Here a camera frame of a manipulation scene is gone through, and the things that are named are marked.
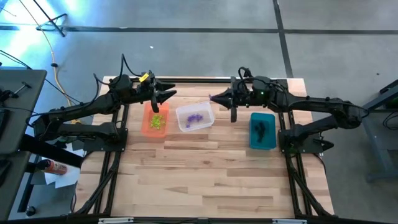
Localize grey side table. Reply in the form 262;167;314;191
0;68;48;156

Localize black beam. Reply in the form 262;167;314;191
18;133;85;169

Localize black tool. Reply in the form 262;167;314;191
0;81;32;102

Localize yellow cable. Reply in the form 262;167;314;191
18;0;78;124

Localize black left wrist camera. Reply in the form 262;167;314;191
150;95;160;114

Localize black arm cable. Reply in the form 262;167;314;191
93;53;144;94
238;66;259;94

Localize orange plastic bin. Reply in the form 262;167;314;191
141;101;171;139

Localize black aluminium table frame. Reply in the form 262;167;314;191
74;77;335;224

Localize silver bracket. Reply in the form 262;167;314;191
272;218;308;224
98;217;135;224

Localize teal plastic bin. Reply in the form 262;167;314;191
249;112;277;151

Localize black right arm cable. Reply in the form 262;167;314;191
238;66;259;94

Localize orange spray can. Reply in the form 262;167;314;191
37;159;68;176

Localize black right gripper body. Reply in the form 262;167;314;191
229;75;280;108

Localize black tripod stand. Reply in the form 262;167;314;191
32;0;68;37

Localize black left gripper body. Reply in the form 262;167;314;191
133;72;159;105

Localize clear plastic bin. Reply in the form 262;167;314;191
175;101;215;133

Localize grey metal cart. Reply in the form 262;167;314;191
362;79;398;183

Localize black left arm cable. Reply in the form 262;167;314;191
93;53;144;94

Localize white paper sheets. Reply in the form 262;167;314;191
43;146;82;189

